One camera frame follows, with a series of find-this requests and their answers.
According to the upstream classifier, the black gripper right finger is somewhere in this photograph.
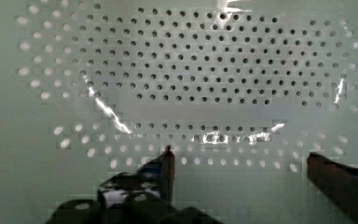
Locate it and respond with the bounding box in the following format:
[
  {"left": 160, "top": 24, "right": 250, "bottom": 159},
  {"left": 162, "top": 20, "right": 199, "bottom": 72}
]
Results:
[{"left": 307, "top": 152, "right": 358, "bottom": 224}]

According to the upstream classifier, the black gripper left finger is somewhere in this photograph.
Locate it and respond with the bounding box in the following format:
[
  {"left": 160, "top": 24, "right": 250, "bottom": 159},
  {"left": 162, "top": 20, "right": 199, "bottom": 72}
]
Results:
[{"left": 97, "top": 145, "right": 175, "bottom": 208}]

